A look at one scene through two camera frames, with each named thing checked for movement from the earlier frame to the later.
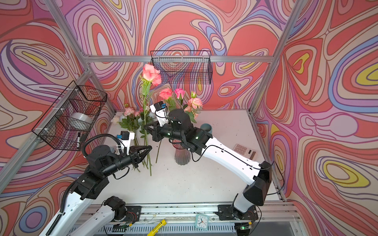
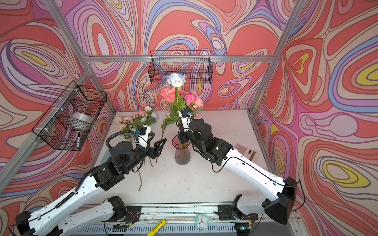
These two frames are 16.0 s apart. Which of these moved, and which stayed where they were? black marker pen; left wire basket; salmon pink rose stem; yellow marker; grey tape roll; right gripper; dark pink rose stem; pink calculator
Moved: dark pink rose stem; right gripper; salmon pink rose stem
Stayed: pink calculator; left wire basket; yellow marker; grey tape roll; black marker pen
